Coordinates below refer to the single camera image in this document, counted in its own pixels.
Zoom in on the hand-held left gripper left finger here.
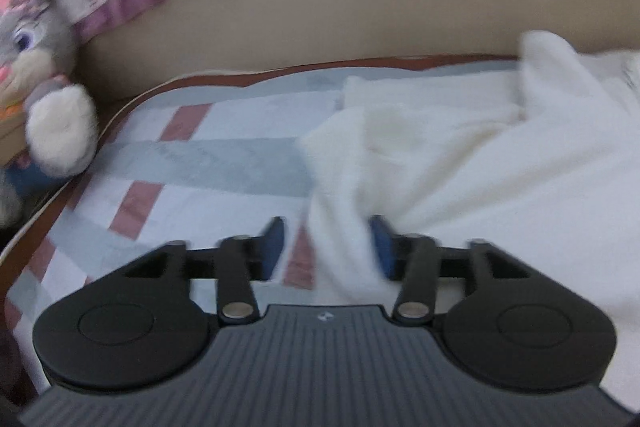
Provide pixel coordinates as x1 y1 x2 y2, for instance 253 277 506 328
100 217 287 324

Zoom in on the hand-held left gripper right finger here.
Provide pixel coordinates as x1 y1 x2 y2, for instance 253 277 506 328
369 216 556 324

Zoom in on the grey plush rabbit toy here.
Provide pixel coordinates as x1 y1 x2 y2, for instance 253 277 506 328
0 0 98 228

